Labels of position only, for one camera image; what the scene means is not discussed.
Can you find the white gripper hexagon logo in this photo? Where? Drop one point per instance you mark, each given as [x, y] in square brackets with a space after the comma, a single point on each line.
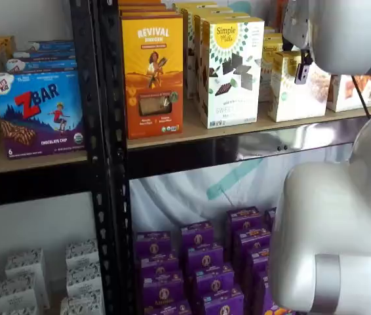
[298, 23]

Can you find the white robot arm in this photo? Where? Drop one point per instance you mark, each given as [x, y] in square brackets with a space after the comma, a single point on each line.
[336, 213]

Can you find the Simple Mills almond bars box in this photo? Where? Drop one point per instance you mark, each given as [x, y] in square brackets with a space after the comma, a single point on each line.
[287, 105]
[265, 72]
[269, 29]
[272, 37]

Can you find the Pretzel Crackers box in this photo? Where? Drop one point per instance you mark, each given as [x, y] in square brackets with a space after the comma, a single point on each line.
[339, 95]

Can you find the Simple Mills sweet thins box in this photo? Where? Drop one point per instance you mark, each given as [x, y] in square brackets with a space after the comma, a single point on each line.
[231, 42]
[187, 49]
[195, 4]
[218, 15]

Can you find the wooden shelf board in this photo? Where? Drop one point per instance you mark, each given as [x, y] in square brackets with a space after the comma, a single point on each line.
[192, 131]
[41, 164]

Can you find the orange Revival box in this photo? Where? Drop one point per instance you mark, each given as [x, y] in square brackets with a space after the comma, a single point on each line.
[152, 65]
[143, 6]
[146, 13]

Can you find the purple Annie's box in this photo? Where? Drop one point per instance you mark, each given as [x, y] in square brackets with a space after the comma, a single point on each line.
[152, 244]
[257, 262]
[270, 218]
[244, 221]
[169, 310]
[223, 305]
[252, 241]
[159, 267]
[205, 259]
[162, 290]
[213, 282]
[198, 236]
[262, 295]

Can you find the black metal shelf rack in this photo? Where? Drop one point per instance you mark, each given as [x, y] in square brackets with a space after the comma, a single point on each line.
[84, 65]
[172, 160]

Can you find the blue ZBar box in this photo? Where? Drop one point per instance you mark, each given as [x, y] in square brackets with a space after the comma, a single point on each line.
[54, 45]
[41, 115]
[41, 65]
[48, 54]

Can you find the white box black speckled pattern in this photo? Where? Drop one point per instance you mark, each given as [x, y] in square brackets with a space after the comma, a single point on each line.
[84, 279]
[16, 292]
[82, 254]
[25, 262]
[82, 305]

